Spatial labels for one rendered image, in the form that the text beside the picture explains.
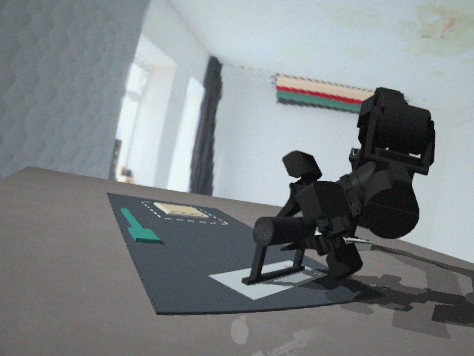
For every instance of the cream square tile with dark centre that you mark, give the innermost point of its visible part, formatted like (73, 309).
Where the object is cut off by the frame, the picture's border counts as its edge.
(180, 210)

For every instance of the green small trowel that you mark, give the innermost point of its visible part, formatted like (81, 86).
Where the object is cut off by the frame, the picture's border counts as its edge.
(138, 233)

